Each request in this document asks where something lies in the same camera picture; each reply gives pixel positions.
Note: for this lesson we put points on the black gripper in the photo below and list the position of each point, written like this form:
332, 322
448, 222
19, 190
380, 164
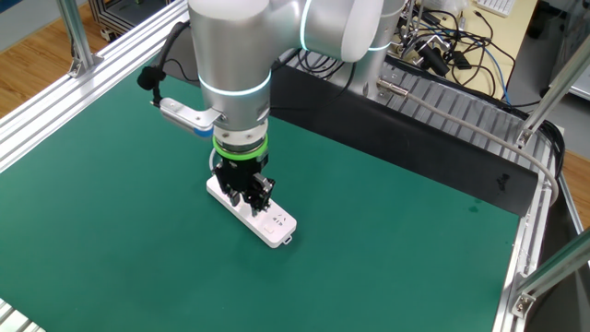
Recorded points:
242, 170

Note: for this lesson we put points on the black white striped cart frame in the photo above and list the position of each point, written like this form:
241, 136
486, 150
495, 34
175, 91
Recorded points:
120, 16

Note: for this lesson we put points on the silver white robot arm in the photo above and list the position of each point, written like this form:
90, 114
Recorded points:
230, 46

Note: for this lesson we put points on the white computer keyboard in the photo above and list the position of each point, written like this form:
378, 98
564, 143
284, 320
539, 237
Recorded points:
498, 5

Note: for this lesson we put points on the black rubber strip mat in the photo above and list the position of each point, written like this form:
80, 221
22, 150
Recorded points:
415, 143

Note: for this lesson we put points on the beige desk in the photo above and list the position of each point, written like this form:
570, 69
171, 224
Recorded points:
521, 41

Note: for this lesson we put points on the silver blue wrist camera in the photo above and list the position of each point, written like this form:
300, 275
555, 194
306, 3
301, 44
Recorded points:
184, 115

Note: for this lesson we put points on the green table mat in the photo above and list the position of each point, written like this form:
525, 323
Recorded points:
369, 258

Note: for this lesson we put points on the white four-socket power strip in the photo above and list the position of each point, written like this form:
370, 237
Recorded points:
276, 226

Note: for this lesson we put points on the aluminium profile side rail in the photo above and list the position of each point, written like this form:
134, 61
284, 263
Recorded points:
69, 97
521, 276

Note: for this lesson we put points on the aluminium frame post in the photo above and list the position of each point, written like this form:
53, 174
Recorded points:
76, 37
553, 267
558, 87

